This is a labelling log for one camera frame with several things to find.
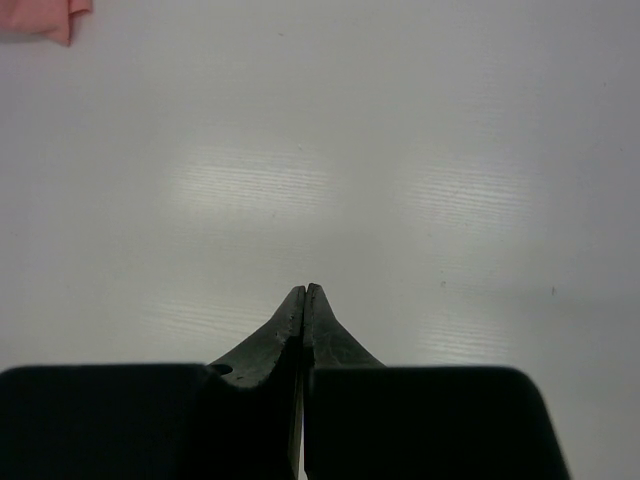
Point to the pink t shirt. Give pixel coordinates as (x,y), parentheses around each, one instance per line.
(50,19)

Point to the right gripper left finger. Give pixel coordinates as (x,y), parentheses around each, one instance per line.
(257,399)

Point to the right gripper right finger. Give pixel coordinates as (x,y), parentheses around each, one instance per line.
(326,344)

